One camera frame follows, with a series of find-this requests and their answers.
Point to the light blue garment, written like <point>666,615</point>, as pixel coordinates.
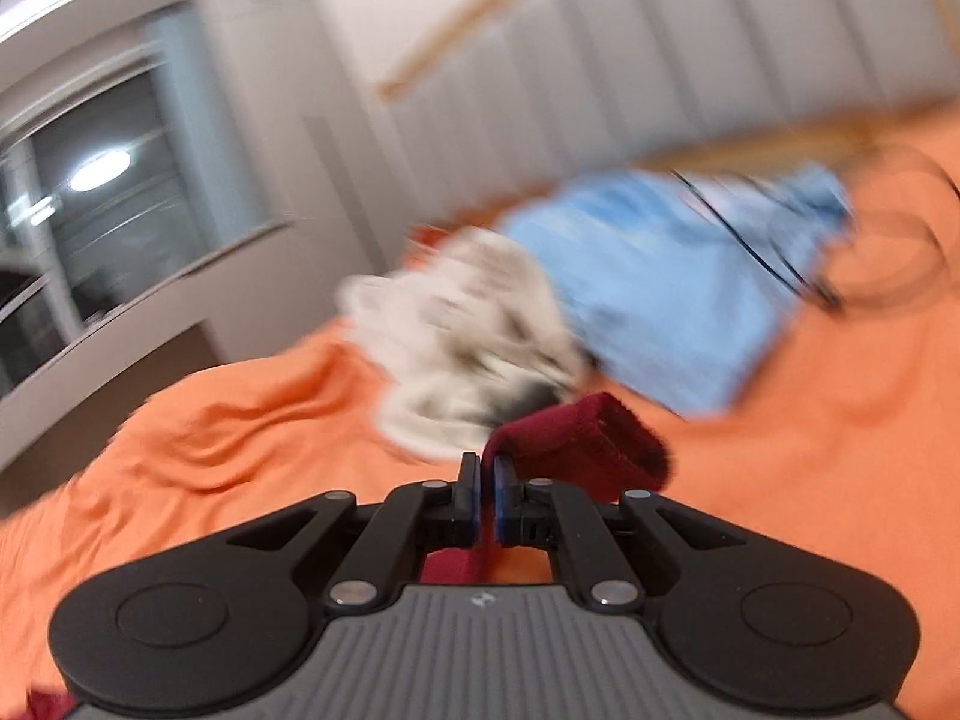
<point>677,284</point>

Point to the cream white garment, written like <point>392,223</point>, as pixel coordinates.
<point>469,339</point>

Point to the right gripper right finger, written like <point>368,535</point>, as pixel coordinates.
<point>561,520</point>

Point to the grey padded wooden headboard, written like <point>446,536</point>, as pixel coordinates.
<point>511,96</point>

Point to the dark red garment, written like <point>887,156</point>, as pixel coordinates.
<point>214,622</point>

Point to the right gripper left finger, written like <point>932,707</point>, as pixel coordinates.
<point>421,533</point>

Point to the grey built-in wardrobe unit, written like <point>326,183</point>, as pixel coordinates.
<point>336,206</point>

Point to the dark glass window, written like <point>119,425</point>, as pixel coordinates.
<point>110,198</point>

